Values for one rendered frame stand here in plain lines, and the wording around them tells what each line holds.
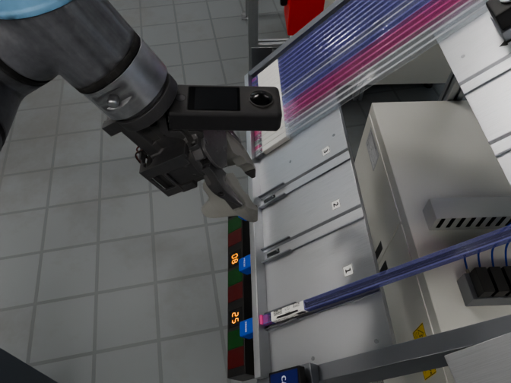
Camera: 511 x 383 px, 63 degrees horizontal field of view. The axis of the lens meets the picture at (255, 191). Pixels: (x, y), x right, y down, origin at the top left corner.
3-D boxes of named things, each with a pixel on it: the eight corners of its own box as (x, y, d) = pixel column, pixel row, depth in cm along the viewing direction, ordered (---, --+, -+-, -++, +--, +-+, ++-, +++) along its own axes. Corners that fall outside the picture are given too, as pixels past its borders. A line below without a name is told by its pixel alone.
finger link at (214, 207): (224, 229, 56) (186, 178, 51) (264, 216, 53) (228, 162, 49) (220, 246, 53) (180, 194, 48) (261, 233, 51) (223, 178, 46)
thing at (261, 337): (287, 385, 62) (253, 378, 58) (265, 93, 101) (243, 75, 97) (293, 384, 61) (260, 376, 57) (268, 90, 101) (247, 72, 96)
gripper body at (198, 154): (176, 153, 54) (109, 90, 45) (233, 129, 51) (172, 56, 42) (172, 201, 49) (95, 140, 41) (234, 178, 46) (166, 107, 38)
